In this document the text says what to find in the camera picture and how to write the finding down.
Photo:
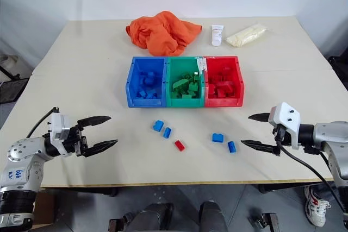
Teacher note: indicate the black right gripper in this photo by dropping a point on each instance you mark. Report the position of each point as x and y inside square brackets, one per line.
[279, 135]

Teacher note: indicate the brown cardboard box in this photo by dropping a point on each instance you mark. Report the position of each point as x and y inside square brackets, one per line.
[44, 207]

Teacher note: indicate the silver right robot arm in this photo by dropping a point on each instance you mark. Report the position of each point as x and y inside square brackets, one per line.
[330, 134]

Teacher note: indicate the black table frame bar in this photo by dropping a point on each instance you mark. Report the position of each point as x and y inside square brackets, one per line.
[282, 188]
[81, 191]

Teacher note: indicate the long green toy brick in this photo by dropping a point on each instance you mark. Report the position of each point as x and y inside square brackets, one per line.
[180, 83]

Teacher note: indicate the black flat case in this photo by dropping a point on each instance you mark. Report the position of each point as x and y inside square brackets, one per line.
[12, 90]

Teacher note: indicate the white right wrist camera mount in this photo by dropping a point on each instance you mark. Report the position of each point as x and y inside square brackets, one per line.
[286, 123]

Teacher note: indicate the green plastic storage bin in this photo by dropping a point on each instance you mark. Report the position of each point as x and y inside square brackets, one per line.
[185, 103]

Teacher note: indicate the black equipment box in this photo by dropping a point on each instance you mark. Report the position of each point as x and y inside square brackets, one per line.
[340, 71]

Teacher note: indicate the blue plastic storage bin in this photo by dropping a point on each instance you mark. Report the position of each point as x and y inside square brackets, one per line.
[130, 90]

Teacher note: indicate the red plastic storage bin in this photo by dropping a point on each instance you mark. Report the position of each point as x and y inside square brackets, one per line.
[239, 90]

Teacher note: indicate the clear bag of pale filling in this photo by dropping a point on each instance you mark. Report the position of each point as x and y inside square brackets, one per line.
[246, 36]

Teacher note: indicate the blue toy building brick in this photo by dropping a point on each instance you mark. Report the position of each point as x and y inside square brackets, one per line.
[232, 147]
[152, 94]
[158, 125]
[142, 94]
[218, 137]
[167, 132]
[149, 78]

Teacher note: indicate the red toy building brick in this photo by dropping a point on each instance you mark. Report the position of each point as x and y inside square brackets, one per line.
[227, 84]
[229, 94]
[212, 91]
[180, 145]

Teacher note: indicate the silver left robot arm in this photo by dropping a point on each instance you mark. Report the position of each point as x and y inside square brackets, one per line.
[19, 158]

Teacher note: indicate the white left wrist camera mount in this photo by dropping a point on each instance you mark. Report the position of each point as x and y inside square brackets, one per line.
[58, 126]

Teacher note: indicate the crumpled orange cloth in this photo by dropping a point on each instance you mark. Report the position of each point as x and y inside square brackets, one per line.
[161, 33]

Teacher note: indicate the white squeeze tube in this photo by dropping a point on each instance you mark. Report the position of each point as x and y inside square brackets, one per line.
[217, 35]

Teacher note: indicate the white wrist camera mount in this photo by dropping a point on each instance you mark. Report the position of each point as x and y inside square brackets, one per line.
[58, 126]
[286, 123]

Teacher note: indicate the dark grey rounded shape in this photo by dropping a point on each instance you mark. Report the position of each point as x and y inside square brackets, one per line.
[155, 217]

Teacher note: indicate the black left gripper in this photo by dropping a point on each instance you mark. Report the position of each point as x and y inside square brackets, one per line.
[77, 142]

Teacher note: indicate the white and red sneaker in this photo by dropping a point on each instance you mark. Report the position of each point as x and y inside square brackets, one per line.
[315, 207]

